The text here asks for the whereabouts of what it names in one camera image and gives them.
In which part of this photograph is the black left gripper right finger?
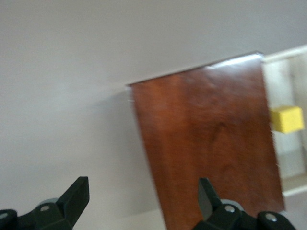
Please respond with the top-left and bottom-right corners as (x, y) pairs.
(195, 177), (296, 230)

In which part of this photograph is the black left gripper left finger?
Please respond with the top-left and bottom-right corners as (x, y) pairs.
(0, 176), (90, 230)

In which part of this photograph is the dark brown wooden cabinet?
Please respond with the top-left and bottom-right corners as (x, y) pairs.
(124, 51), (287, 230)

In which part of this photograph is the wooden drawer with white handle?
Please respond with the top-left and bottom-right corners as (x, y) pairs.
(262, 44), (307, 198)

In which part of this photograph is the yellow block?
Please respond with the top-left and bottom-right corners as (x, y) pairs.
(269, 105), (306, 134)

